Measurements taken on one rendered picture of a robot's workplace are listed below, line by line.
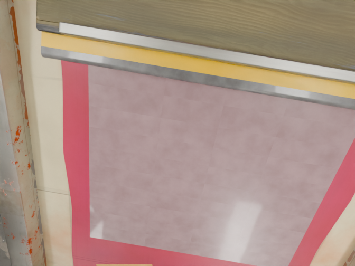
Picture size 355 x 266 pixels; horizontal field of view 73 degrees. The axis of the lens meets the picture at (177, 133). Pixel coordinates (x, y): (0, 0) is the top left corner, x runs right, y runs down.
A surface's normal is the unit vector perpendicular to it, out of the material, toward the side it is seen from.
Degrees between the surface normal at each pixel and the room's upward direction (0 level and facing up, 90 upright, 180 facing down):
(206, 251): 0
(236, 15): 11
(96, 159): 0
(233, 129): 0
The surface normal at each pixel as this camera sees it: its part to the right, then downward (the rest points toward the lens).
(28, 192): 0.99, 0.17
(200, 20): -0.04, 0.23
